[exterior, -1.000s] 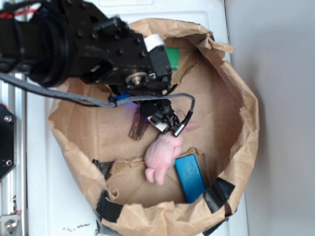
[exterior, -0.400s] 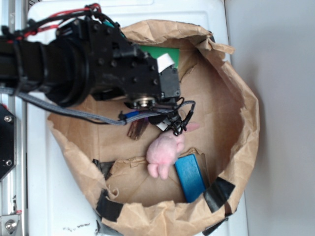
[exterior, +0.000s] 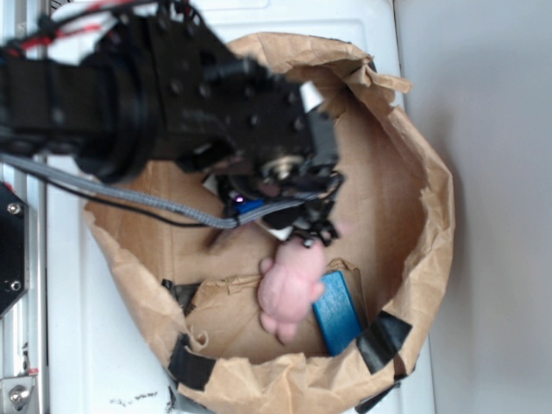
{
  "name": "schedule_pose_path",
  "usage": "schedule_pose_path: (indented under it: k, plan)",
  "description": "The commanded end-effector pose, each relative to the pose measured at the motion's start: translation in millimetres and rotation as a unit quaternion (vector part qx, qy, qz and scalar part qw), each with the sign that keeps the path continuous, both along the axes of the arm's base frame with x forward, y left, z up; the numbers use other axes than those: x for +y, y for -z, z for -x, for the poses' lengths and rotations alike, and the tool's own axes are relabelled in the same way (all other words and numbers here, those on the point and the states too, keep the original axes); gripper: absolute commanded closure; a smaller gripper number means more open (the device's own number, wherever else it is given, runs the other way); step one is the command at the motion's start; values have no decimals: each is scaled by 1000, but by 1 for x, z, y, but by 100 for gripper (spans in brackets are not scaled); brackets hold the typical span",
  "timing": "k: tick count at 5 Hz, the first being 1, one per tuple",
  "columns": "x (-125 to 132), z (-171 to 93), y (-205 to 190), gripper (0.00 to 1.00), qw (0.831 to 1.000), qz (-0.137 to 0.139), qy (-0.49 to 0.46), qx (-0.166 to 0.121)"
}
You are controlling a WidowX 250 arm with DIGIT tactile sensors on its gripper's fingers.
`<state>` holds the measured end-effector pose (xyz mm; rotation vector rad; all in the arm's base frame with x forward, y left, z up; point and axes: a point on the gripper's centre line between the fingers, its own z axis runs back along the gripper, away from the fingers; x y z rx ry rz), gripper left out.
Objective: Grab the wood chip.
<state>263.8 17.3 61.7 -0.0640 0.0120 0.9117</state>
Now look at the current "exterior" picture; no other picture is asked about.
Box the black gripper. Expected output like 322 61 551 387
180 59 344 247

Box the pink plush bunny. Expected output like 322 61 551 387
257 222 355 346

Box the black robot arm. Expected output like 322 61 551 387
1 1 344 246

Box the brown paper bag tray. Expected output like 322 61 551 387
84 33 455 413

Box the blue wooden block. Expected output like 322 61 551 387
313 271 361 356

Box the white plastic bin lid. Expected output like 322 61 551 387
46 0 436 414

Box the grey braided cable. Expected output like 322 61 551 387
0 154 320 229

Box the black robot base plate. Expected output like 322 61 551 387
0 182 29 318

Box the aluminium frame rail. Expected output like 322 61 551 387
1 164 50 413

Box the metal corner bracket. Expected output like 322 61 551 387
1 376 37 414

